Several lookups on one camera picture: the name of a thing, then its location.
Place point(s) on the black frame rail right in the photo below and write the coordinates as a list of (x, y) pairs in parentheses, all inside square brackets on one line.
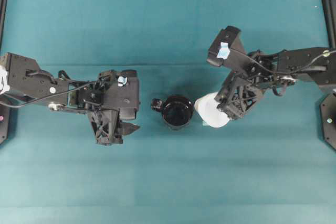
[(329, 14)]

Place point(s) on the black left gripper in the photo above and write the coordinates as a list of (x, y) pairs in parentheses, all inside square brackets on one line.
[(106, 126)]

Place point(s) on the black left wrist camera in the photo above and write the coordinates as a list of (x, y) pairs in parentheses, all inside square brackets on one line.
[(122, 93)]

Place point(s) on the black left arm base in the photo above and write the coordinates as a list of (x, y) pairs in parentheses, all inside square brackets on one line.
[(5, 123)]

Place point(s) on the black frame rail left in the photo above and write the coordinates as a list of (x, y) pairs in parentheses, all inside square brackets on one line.
[(3, 4)]

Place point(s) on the black cup holder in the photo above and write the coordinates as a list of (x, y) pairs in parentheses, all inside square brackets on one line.
[(176, 111)]

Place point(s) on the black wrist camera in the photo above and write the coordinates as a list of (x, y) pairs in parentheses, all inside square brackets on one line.
[(227, 50), (122, 93)]

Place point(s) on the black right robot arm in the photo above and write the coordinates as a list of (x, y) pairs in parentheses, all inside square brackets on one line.
[(254, 73)]

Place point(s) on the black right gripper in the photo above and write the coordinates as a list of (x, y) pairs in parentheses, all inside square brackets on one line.
[(237, 96)]

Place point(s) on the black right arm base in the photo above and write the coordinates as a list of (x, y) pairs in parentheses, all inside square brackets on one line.
[(327, 109)]

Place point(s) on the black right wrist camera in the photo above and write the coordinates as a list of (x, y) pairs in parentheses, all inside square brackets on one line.
[(227, 50)]

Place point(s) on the black frame rail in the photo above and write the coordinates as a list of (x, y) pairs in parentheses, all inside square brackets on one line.
[(3, 4), (329, 14)]

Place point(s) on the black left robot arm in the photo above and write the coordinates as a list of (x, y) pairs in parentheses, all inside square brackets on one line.
[(23, 82)]

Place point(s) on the white paper cup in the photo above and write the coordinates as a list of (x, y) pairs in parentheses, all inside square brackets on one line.
[(206, 107)]

